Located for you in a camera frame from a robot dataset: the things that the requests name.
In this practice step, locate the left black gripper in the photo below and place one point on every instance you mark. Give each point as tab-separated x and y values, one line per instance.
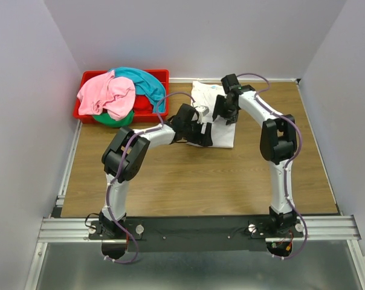
199	133

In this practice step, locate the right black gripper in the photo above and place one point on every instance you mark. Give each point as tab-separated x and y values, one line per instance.
226	110

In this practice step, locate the white t shirt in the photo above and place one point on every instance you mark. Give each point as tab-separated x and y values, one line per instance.
205	95

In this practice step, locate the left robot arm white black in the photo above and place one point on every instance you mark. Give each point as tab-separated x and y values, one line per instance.
125	154

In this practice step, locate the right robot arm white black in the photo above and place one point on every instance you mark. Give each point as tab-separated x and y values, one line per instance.
280	143

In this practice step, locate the red plastic bin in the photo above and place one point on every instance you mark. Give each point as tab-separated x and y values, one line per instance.
161	74

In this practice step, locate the red t shirt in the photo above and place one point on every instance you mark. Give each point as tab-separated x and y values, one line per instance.
142	105

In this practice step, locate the teal t shirt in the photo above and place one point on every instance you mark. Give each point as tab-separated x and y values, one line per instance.
145	84

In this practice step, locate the pink t shirt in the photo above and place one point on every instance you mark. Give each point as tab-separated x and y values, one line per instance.
105	93

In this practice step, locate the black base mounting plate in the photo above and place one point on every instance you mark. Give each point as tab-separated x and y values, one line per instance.
193	234

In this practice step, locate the aluminium frame rail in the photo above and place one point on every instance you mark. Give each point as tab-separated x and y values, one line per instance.
184	180

